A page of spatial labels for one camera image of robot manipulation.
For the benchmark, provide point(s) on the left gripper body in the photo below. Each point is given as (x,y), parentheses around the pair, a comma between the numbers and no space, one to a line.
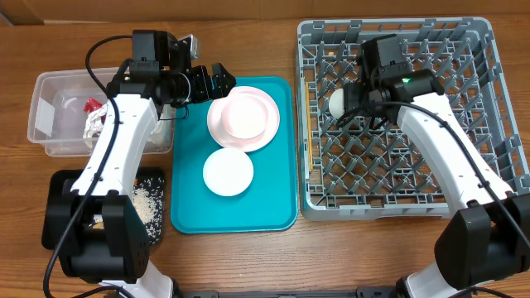
(188,87)

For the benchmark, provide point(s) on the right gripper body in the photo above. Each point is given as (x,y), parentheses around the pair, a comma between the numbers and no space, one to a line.
(358,96)

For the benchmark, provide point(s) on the white paper cup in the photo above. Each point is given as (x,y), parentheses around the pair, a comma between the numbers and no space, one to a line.
(337,104)

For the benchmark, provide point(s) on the foil paper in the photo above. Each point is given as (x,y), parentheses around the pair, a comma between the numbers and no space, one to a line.
(94,124)

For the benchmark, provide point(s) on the white bowl with food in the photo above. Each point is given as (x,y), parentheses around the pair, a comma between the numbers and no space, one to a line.
(228,172)

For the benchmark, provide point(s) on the red snack wrapper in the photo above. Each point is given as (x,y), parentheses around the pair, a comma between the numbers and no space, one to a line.
(92,105)

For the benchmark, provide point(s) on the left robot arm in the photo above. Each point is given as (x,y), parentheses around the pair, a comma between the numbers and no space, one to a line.
(96,232)

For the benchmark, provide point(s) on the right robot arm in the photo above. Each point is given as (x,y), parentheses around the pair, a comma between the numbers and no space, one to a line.
(487,238)

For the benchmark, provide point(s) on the grey dishwasher rack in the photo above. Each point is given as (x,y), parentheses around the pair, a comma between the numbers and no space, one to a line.
(371,170)

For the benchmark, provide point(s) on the pink bowl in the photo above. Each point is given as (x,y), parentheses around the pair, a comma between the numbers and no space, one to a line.
(244,116)

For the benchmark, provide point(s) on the pink plate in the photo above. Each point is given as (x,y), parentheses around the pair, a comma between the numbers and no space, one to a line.
(219,134)

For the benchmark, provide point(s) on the wooden chopstick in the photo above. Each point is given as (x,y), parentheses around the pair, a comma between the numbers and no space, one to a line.
(309,131)

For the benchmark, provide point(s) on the black plastic tray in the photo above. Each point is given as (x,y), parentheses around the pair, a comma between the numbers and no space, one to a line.
(62,180)

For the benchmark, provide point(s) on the spilled rice and nuts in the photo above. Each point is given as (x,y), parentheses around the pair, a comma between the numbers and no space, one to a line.
(148,198)

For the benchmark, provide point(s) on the clear plastic bin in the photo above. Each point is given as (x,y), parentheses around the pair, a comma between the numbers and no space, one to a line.
(57,117)

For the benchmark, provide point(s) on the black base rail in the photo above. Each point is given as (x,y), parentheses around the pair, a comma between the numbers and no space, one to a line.
(360,292)

